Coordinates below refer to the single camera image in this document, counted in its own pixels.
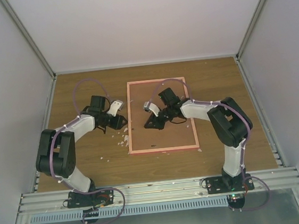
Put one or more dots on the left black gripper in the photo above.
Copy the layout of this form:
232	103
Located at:
117	124

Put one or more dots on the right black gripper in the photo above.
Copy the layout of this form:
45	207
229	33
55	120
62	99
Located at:
156	123

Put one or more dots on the brown cardboard backing sheet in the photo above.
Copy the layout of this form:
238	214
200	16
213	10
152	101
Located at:
139	92

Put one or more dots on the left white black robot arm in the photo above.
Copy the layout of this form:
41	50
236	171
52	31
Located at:
56	156

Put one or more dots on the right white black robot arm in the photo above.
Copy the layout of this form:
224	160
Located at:
230	123

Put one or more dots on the white paint flake cluster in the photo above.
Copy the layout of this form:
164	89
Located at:
124	140

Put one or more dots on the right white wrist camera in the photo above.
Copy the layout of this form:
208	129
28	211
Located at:
151	107

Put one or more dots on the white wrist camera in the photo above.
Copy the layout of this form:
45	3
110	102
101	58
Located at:
115	106
151	107

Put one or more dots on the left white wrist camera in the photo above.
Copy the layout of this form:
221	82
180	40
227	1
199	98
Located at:
115	106

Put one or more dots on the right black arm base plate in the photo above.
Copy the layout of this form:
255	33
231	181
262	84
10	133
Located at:
216	184

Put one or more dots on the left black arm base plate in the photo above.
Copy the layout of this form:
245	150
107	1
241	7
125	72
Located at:
100	199

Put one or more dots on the grey slotted cable duct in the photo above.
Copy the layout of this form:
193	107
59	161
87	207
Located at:
111	212

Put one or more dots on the aluminium front rail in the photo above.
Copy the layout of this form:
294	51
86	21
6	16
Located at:
157	191

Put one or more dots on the left aluminium corner post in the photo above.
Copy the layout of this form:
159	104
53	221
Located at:
27	36

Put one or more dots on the aluminium corner post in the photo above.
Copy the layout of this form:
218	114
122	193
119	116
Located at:
27	36
254	20

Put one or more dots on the right aluminium corner post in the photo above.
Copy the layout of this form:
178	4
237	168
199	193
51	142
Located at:
254	20

